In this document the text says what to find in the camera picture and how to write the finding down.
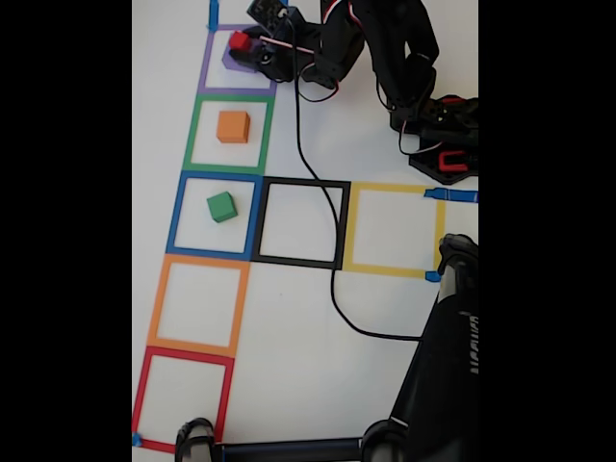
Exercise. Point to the small red cube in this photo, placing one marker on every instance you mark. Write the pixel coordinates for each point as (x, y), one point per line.
(239, 41)

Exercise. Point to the large purple square block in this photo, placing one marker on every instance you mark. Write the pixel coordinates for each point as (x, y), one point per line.
(228, 62)

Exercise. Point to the orange square block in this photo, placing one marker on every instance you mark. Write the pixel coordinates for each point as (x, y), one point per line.
(232, 126)

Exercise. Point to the green square block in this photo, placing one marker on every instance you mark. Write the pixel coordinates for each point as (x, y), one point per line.
(221, 206)

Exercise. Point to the blue tape strip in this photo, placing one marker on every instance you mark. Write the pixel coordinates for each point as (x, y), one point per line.
(432, 276)
(136, 439)
(213, 12)
(457, 196)

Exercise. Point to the black tripod stand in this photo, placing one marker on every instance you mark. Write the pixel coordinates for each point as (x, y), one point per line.
(433, 385)

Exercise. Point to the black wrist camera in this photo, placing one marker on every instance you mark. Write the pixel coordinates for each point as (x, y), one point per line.
(276, 62)

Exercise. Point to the purple square frame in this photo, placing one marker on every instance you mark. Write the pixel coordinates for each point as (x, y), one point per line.
(238, 90)

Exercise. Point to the green square frame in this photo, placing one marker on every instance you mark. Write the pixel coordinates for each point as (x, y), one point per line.
(223, 168)

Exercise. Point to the blue square frame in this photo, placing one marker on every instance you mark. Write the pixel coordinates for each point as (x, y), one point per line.
(212, 252)

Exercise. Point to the black square frame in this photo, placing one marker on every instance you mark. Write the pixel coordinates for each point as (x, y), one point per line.
(298, 263)

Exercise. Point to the yellow square frame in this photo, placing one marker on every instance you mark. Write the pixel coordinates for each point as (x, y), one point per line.
(385, 271)

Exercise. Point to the orange square frame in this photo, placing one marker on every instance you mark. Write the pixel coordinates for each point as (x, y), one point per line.
(192, 347)

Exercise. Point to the red square frame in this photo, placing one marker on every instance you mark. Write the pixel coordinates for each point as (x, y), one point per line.
(185, 355)

